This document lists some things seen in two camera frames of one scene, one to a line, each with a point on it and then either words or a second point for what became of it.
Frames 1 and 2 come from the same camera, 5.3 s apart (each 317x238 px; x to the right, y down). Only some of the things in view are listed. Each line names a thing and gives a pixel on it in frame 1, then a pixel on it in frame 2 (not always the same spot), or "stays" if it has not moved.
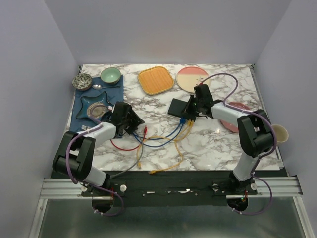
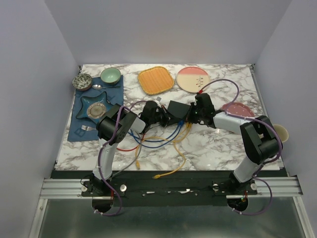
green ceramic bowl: [110, 75] stays
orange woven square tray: [155, 80] stays
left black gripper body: [127, 122] → [158, 118]
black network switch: [177, 108] stays
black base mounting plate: [170, 188] stays
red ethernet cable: [145, 133] stays
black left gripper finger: [133, 117] → [165, 112]
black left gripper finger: [133, 128] → [167, 122]
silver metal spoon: [97, 87] stays
